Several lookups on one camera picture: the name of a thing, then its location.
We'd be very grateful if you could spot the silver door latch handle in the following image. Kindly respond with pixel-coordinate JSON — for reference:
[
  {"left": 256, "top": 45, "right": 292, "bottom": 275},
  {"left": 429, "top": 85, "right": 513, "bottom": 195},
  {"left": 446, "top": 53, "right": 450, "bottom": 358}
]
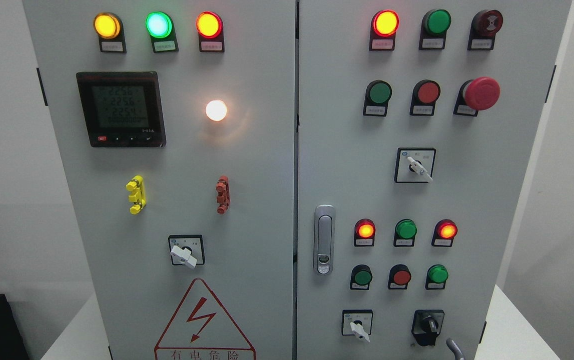
[{"left": 313, "top": 204, "right": 336, "bottom": 275}]

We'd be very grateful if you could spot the red lamp lower right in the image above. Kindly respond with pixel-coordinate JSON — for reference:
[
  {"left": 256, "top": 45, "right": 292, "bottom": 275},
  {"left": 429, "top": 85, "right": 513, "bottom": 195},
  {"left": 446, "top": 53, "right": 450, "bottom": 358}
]
[{"left": 431, "top": 219, "right": 458, "bottom": 248}]

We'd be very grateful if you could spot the lit green indicator lamp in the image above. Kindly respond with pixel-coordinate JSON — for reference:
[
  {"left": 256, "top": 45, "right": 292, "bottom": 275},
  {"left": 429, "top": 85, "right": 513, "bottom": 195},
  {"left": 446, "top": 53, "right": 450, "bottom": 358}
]
[{"left": 145, "top": 11, "right": 179, "bottom": 53}]

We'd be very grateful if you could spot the red lightning warning sticker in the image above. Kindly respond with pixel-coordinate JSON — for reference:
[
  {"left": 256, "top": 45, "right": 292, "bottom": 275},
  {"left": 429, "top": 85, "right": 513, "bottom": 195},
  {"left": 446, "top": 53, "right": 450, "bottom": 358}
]
[{"left": 154, "top": 278, "right": 256, "bottom": 360}]

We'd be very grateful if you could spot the red lit lamp lower left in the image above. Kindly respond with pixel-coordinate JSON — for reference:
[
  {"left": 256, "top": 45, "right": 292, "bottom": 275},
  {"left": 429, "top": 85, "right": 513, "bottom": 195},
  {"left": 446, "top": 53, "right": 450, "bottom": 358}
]
[{"left": 353, "top": 218, "right": 376, "bottom": 248}]

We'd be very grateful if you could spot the dark red buzzer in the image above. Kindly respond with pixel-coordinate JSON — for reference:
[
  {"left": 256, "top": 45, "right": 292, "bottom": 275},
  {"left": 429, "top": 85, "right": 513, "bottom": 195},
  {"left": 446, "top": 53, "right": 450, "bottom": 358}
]
[{"left": 467, "top": 9, "right": 503, "bottom": 51}]

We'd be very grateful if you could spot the black rotary knob switch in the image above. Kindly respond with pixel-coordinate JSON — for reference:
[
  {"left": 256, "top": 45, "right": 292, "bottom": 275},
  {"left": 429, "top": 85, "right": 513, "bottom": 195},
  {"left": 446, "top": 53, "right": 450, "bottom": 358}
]
[{"left": 412, "top": 309, "right": 445, "bottom": 347}]

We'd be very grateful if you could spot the grey electrical control cabinet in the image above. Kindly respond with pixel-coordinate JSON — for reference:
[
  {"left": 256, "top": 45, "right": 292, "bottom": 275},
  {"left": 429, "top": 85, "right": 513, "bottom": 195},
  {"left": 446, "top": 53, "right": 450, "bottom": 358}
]
[{"left": 23, "top": 0, "right": 572, "bottom": 360}]

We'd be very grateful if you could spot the yellow terminal connector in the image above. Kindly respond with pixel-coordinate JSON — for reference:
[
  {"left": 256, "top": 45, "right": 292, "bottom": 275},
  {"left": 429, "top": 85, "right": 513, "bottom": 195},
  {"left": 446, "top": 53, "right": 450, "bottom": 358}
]
[{"left": 125, "top": 175, "right": 147, "bottom": 215}]

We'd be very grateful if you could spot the red push button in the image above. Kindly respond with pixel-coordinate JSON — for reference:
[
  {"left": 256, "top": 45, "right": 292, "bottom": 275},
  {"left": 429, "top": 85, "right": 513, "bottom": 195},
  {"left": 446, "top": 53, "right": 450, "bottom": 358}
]
[
  {"left": 387, "top": 264, "right": 412, "bottom": 290},
  {"left": 409, "top": 79, "right": 441, "bottom": 117}
]

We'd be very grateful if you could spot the red lit lamp right door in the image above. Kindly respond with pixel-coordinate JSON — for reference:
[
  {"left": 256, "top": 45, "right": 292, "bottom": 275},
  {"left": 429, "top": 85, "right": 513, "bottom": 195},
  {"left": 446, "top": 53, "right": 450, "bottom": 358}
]
[{"left": 369, "top": 9, "right": 399, "bottom": 51}]

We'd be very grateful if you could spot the white rotary switch left door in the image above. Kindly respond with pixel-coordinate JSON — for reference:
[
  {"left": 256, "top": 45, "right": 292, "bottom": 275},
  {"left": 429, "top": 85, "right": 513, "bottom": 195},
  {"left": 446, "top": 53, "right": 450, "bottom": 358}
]
[{"left": 168, "top": 234, "right": 205, "bottom": 269}]

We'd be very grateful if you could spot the red terminal connector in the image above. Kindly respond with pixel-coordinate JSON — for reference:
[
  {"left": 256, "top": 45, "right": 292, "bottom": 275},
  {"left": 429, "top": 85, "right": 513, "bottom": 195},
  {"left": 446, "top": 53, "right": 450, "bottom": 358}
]
[{"left": 215, "top": 175, "right": 230, "bottom": 215}]

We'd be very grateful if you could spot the red push button lower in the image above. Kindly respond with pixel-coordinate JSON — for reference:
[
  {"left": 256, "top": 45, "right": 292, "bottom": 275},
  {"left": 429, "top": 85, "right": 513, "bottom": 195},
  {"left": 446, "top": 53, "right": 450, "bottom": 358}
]
[{"left": 387, "top": 264, "right": 412, "bottom": 290}]

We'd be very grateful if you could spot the red emergency stop button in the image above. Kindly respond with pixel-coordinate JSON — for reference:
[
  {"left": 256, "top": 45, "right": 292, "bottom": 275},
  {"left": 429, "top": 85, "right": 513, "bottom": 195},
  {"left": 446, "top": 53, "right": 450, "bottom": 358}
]
[{"left": 453, "top": 76, "right": 501, "bottom": 117}]

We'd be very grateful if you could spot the yellow indicator lamp top left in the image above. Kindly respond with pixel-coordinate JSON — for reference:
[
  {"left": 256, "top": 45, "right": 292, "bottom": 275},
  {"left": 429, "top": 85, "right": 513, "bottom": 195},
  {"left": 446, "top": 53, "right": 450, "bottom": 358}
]
[{"left": 93, "top": 12, "right": 127, "bottom": 53}]

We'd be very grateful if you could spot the green push button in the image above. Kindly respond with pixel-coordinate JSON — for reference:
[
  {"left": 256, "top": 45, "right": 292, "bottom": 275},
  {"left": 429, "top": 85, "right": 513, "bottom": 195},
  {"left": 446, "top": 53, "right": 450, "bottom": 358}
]
[
  {"left": 363, "top": 80, "right": 392, "bottom": 117},
  {"left": 349, "top": 264, "right": 373, "bottom": 291}
]

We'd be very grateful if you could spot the white selector switch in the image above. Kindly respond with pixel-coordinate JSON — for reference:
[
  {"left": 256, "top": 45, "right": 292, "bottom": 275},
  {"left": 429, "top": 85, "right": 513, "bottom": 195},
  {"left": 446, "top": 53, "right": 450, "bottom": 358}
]
[
  {"left": 341, "top": 309, "right": 374, "bottom": 343},
  {"left": 394, "top": 147, "right": 437, "bottom": 183}
]

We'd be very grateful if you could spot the white glowing indicator lamp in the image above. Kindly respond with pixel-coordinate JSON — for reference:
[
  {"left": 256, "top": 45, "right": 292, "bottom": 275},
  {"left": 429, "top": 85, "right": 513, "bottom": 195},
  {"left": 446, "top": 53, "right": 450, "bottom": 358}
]
[{"left": 205, "top": 99, "right": 228, "bottom": 122}]

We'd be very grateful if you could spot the green lamp bottom right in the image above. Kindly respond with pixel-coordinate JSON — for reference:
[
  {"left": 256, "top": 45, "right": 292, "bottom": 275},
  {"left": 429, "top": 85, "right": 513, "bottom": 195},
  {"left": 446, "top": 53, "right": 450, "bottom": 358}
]
[{"left": 425, "top": 264, "right": 449, "bottom": 290}]

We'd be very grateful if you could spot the green lamp top right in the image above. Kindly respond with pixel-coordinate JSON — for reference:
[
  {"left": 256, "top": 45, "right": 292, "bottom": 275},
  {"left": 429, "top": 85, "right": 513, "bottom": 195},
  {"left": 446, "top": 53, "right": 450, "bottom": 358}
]
[{"left": 418, "top": 9, "right": 451, "bottom": 51}]

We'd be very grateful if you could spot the green push button lower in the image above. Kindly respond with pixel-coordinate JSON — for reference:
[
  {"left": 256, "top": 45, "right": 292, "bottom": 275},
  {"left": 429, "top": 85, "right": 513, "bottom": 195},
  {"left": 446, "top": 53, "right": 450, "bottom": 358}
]
[{"left": 349, "top": 264, "right": 373, "bottom": 291}]

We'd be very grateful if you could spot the green lamp lower middle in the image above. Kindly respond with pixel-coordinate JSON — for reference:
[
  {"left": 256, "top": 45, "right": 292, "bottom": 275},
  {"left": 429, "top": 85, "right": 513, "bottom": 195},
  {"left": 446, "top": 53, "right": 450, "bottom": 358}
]
[{"left": 393, "top": 219, "right": 417, "bottom": 248}]

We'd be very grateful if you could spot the white selector switch upper right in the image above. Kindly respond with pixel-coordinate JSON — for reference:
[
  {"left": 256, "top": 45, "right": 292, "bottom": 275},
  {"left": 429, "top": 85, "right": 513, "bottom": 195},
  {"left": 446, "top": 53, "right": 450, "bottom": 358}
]
[{"left": 394, "top": 147, "right": 437, "bottom": 183}]

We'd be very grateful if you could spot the green push button upper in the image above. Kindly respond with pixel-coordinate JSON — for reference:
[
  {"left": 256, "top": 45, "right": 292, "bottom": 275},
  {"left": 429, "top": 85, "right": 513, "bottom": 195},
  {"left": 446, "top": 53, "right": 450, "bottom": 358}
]
[{"left": 363, "top": 80, "right": 392, "bottom": 117}]

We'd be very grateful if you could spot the white selector switch bottom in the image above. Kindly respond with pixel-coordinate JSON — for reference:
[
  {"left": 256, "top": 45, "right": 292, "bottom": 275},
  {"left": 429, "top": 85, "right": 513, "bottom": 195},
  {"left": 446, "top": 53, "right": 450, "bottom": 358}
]
[{"left": 341, "top": 309, "right": 374, "bottom": 343}]

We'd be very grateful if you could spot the black digital power meter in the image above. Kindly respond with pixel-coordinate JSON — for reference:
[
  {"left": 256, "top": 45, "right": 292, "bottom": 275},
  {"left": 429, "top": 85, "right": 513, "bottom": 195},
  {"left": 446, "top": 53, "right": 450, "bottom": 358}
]
[{"left": 76, "top": 71, "right": 166, "bottom": 148}]

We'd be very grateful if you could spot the red-rimmed amber indicator lamp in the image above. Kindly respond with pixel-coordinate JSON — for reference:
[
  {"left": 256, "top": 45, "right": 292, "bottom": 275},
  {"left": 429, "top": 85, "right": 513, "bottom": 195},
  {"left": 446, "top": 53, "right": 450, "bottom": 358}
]
[{"left": 196, "top": 11, "right": 225, "bottom": 53}]

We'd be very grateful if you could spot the red push button upper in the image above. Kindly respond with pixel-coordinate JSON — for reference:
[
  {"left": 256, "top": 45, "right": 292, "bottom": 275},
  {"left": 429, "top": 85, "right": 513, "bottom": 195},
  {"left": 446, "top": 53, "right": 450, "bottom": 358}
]
[{"left": 409, "top": 79, "right": 441, "bottom": 117}]

